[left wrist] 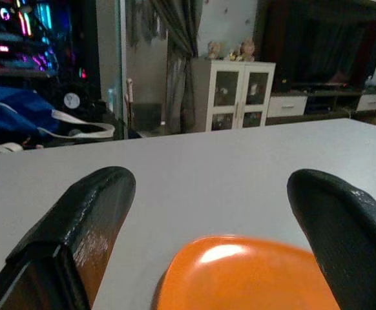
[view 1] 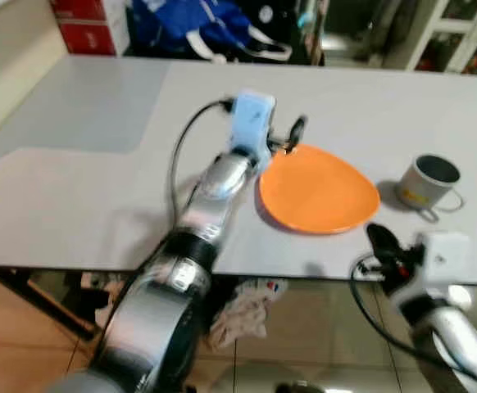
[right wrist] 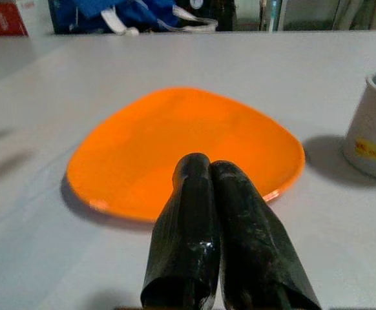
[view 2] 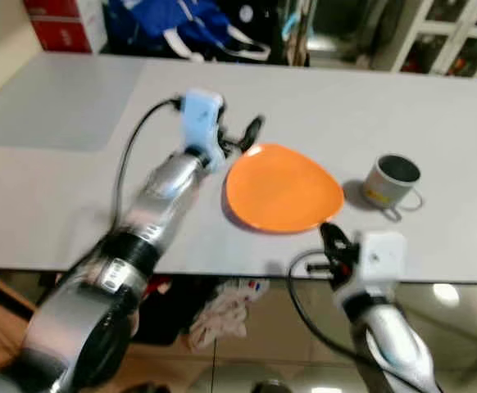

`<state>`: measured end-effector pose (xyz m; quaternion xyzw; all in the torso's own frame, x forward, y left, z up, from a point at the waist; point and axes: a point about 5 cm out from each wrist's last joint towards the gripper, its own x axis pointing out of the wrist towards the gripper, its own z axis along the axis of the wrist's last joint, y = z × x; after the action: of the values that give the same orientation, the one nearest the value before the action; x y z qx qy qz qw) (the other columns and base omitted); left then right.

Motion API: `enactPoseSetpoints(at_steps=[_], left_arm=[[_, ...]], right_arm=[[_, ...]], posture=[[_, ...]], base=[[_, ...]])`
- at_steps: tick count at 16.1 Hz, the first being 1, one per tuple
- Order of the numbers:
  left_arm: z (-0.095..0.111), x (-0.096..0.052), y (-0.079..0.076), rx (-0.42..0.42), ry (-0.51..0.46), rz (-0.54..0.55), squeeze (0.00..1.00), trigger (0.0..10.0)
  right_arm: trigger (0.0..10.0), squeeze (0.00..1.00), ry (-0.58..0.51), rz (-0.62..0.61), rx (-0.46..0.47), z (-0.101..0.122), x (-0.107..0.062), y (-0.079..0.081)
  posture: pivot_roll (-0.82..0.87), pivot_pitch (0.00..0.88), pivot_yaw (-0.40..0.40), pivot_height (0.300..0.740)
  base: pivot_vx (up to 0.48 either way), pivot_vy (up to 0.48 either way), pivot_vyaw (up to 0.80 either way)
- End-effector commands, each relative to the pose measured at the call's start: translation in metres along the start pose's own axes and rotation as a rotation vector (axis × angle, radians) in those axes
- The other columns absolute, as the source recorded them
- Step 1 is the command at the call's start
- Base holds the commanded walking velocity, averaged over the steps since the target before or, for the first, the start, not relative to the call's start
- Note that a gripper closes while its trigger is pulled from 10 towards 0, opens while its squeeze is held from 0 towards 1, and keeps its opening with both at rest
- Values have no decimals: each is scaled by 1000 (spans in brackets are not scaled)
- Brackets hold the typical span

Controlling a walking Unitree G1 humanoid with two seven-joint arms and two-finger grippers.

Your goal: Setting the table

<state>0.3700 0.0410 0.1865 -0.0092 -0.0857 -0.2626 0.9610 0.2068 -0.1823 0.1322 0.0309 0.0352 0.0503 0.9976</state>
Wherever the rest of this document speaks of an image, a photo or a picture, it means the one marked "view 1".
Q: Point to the orange plate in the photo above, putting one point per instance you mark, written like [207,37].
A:
[316,192]

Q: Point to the black computer case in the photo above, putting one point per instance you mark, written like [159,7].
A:
[296,24]

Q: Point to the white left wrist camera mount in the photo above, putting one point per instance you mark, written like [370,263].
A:
[251,123]

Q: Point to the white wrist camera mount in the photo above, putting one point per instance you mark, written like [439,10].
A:
[251,123]
[445,255]

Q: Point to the white glass door cabinet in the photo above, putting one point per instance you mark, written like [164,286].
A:
[456,33]

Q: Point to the black table leg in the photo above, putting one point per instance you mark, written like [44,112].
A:
[34,299]

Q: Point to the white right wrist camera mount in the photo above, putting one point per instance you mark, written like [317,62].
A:
[445,255]

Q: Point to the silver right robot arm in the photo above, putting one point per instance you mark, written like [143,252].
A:
[460,340]

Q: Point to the grey metal mug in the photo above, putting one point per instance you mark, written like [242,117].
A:
[423,190]

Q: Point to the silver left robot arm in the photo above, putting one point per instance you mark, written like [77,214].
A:
[177,282]

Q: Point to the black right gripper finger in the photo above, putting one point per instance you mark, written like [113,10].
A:
[381,239]

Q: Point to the white crumpled plastic bag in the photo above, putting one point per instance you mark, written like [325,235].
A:
[243,315]

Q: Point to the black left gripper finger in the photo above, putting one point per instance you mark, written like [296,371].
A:
[293,137]
[303,128]

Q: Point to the red cardboard box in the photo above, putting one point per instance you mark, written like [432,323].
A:
[87,29]

